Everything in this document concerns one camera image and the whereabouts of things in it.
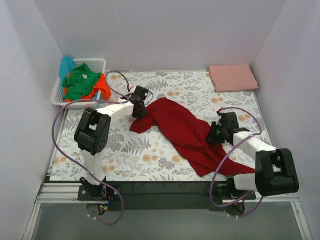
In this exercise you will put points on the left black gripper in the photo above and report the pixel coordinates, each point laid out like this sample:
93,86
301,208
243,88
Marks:
139,110

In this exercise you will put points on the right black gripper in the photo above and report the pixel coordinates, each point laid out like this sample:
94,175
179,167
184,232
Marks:
212,135

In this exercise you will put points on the dark red t shirt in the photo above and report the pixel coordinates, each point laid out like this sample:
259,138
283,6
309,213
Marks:
186,133

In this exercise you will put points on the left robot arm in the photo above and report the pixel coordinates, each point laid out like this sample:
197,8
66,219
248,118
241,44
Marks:
92,133

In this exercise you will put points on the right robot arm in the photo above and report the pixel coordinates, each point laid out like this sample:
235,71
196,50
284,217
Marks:
274,169

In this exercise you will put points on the orange t shirt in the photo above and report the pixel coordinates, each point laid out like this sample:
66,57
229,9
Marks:
103,88

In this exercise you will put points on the white plastic laundry basket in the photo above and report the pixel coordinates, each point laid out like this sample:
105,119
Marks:
97,65

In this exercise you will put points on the folded pink t shirt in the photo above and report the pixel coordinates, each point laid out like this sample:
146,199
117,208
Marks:
232,78

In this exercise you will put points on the floral patterned table mat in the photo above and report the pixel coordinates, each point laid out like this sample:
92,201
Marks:
149,156

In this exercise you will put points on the green t shirt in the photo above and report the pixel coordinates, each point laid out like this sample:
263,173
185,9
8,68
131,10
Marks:
80,83

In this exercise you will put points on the teal t shirt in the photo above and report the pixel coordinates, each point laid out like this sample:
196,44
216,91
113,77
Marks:
67,64

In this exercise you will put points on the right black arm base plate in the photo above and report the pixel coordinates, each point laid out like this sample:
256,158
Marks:
220,191

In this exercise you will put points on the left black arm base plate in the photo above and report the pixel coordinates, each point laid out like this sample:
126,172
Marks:
95,193

